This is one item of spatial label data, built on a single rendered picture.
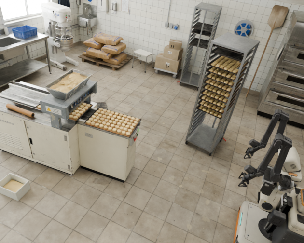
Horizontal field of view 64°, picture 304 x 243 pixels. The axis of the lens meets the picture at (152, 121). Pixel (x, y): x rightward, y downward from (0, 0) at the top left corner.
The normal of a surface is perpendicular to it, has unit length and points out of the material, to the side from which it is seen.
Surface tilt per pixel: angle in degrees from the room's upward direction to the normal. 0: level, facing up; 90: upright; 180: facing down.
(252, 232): 0
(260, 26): 90
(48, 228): 0
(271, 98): 91
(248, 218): 0
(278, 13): 82
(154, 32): 90
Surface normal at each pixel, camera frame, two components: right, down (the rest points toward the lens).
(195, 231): 0.11, -0.80
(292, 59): -0.40, 0.50
